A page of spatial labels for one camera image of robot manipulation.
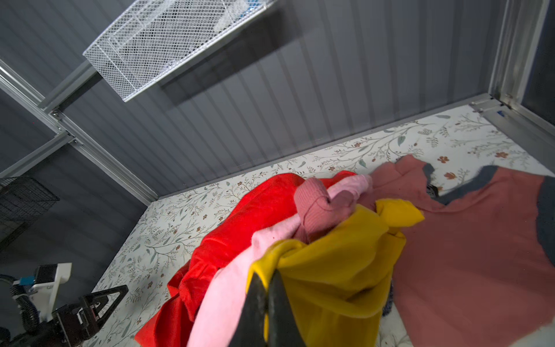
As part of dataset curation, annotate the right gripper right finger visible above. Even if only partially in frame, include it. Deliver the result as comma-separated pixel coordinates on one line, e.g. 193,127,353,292
267,270,305,347

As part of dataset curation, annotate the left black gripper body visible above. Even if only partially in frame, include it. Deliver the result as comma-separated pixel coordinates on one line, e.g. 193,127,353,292
8,299,102,346

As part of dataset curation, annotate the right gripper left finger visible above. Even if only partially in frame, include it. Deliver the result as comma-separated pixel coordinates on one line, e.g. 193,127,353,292
228,273,267,347

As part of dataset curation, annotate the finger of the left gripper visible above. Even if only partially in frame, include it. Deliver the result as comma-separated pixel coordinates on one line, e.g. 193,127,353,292
82,285,129,325

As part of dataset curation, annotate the yellow cloth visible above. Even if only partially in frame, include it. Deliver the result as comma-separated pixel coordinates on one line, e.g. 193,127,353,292
247,199,424,346

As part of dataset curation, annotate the light pink cloth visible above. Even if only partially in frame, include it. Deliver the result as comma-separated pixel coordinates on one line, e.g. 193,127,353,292
187,174,372,346

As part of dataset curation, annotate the blue checkered cloth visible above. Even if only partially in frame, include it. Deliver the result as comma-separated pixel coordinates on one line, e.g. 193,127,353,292
382,281,394,318

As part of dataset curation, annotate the red cloth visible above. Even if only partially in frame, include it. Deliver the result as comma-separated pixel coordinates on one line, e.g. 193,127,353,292
134,171,356,346

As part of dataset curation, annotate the dusty rose grey-trimmed cloth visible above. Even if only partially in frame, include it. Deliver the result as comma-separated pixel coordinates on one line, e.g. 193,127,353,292
360,156,554,346

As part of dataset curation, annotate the floral table mat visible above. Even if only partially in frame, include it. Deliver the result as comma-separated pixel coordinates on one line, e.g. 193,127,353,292
90,106,552,346

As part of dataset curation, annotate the black corrugated cable hose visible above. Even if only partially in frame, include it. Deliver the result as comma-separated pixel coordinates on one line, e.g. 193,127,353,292
0,274,40,335

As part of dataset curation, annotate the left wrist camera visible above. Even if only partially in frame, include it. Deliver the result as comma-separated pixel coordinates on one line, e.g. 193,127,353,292
10,263,72,322

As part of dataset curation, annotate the black wire basket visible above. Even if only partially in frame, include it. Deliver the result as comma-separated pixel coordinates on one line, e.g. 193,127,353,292
1,176,59,252

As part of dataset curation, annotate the white wire mesh basket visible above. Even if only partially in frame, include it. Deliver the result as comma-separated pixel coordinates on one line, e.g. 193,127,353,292
83,1,275,102

